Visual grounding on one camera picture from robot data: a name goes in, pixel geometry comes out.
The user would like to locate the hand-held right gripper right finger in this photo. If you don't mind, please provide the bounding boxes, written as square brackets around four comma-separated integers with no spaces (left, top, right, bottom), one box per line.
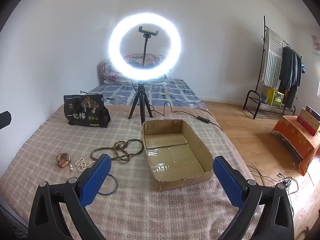
[212,156,295,240]

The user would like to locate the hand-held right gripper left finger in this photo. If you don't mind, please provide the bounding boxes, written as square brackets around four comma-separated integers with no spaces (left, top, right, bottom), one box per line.
[28,153,112,240]

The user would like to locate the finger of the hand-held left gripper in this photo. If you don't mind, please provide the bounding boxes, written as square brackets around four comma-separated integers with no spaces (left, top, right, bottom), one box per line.
[0,111,12,130]

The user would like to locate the pearl necklace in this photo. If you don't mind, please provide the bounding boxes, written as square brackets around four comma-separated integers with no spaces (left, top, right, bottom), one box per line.
[75,157,95,173]

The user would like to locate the cardboard box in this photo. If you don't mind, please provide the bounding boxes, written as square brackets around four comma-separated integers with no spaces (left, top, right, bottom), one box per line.
[141,119,214,192]

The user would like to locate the thin black bangle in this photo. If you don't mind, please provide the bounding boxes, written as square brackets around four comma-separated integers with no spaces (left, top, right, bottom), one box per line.
[98,173,118,195]

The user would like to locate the pink plaid blanket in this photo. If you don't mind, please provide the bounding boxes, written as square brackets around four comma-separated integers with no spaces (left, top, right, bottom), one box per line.
[0,102,263,240]

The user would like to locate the black printed snack bag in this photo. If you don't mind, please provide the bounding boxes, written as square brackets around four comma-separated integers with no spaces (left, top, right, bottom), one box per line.
[63,94,111,128]

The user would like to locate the orange cloth covered table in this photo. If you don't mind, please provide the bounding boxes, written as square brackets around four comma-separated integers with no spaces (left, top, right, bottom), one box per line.
[272,115,320,175]

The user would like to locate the black clothes rack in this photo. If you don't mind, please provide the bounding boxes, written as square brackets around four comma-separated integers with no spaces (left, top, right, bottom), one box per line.
[243,15,303,120]

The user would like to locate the red box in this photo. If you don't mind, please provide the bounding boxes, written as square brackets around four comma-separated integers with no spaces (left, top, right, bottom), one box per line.
[297,116,317,137]

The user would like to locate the tan box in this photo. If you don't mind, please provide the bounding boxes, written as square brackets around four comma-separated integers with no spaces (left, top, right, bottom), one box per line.
[299,106,320,132]

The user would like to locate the folded floral quilt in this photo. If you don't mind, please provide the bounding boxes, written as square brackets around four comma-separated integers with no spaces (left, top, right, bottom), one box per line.
[101,53,167,85]

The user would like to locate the striped towel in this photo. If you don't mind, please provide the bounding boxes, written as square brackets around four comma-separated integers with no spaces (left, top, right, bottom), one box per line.
[260,27,284,88]

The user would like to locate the dark hanging clothes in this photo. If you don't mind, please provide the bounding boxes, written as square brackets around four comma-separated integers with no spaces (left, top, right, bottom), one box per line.
[279,46,306,108]

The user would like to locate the black phone holder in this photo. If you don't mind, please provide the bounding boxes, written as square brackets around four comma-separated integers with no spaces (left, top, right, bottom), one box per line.
[138,26,153,68]

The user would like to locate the red brown bracelet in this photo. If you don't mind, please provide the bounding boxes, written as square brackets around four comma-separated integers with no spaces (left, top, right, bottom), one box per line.
[56,152,72,168]

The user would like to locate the brown bead necklace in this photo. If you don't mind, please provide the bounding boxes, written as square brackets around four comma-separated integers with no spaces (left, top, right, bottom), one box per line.
[90,139,144,162]

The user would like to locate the floor cables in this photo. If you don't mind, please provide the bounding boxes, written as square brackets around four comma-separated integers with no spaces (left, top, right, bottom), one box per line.
[246,161,303,203]

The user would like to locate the white ring light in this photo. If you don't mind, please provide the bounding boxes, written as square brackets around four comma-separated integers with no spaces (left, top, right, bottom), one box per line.
[108,12,181,82]

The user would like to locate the wall poster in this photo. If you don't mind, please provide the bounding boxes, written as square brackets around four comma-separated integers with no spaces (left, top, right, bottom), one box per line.
[311,34,320,55]

